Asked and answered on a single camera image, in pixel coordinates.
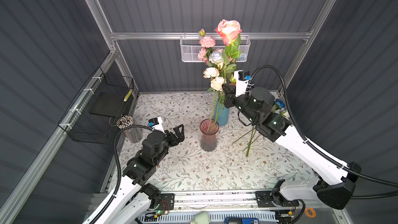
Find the white blue flower stem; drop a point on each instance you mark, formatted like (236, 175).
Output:
(216, 58)

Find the black wire wall basket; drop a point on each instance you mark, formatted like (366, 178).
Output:
(93, 117)

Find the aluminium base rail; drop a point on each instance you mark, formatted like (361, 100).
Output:
(191, 201)

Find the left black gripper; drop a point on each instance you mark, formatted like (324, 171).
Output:
(171, 136)

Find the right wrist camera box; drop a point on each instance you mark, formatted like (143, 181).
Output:
(242, 79)

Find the pink ribbed glass vase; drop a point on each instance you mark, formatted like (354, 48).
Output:
(209, 129)

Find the pink peony spray stem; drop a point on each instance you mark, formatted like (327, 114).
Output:
(207, 44)

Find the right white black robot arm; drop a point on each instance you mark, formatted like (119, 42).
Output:
(333, 186)

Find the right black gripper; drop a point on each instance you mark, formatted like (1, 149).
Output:
(230, 98)

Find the white peony spray stem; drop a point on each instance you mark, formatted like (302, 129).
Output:
(217, 78)

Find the teal ceramic vase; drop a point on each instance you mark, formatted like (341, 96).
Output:
(221, 114)

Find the pink peony flower bunch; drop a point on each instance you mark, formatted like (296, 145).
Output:
(253, 132)

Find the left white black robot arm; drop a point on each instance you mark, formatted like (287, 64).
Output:
(124, 184)

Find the large salmon pink rose stem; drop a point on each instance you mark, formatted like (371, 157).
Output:
(229, 31)

